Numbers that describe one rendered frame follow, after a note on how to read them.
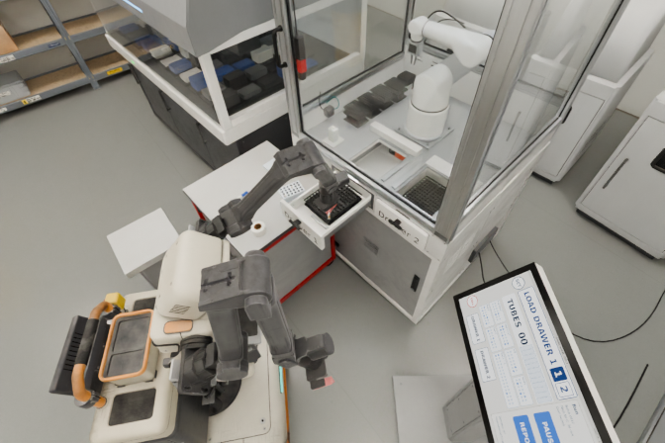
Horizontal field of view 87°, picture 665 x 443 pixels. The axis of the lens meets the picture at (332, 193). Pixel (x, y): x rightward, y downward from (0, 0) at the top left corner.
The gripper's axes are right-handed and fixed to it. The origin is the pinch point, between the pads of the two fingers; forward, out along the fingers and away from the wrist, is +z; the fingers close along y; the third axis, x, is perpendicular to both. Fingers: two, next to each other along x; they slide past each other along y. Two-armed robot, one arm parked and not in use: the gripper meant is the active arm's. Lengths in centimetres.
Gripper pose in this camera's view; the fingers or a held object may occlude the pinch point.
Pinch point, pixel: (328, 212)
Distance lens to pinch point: 157.7
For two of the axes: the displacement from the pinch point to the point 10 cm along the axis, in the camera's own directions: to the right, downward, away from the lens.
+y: -7.3, 5.4, -4.2
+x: 6.8, 5.4, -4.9
